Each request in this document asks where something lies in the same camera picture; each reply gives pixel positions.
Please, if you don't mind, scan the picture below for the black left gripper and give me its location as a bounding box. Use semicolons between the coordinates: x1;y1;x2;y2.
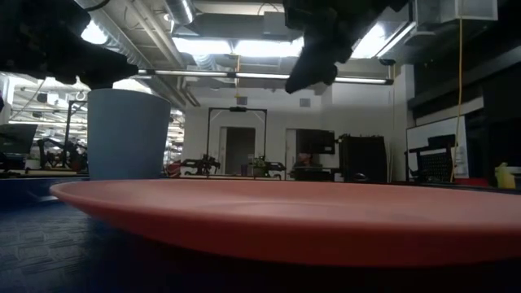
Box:
0;0;138;90

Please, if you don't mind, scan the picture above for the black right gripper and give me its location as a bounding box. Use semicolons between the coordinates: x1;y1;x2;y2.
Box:
282;0;408;94

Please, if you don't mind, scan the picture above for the light blue plastic cup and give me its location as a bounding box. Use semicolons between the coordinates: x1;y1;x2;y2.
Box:
86;88;173;181

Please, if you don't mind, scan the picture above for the pink round plate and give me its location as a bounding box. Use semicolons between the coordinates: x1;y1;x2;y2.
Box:
49;178;521;269

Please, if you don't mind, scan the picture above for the long ceiling light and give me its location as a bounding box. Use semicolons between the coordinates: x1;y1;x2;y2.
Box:
137;68;395;85

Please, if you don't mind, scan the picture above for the black monitor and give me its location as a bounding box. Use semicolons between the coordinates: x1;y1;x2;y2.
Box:
0;123;38;166
296;129;336;155

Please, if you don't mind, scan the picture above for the person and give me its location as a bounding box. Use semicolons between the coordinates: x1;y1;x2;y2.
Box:
295;152;322;172

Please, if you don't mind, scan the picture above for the dark door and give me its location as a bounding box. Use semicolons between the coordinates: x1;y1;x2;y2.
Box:
225;126;256;176

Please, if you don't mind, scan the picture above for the black cabinet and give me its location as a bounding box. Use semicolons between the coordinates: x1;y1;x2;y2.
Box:
339;134;388;184

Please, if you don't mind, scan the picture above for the whiteboard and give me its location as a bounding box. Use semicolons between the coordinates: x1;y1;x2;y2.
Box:
405;116;470;179

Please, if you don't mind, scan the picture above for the black cart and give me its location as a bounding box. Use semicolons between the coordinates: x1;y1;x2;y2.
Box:
404;133;457;184

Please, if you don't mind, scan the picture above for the white ceiling unit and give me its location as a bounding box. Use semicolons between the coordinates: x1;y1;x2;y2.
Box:
410;0;500;25

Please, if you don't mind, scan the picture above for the yellow bottle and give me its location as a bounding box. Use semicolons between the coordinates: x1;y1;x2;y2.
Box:
494;161;517;190

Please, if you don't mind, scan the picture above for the black station frame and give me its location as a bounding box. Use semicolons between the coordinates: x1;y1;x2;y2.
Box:
206;106;269;177
63;100;89;168

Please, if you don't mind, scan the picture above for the silver ceiling duct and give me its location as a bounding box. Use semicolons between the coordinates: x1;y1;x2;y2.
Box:
164;0;196;25

